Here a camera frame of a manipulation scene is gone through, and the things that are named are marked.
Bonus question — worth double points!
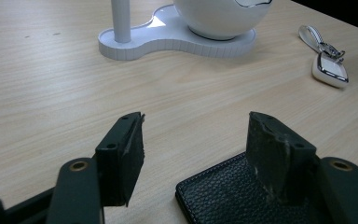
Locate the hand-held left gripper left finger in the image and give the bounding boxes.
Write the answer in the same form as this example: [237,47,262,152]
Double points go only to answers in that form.
[94,111,146,208]

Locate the white stand with pole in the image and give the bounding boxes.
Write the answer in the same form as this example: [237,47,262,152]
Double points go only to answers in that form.
[97,0,257,62]

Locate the white car key with strap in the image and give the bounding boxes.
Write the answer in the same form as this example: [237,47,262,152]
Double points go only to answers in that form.
[297,24,350,90]

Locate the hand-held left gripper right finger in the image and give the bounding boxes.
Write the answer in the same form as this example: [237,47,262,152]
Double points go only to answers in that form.
[244,110,321,203]

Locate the black leather wallet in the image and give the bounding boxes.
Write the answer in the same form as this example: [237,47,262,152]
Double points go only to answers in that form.
[174,151,334,224]

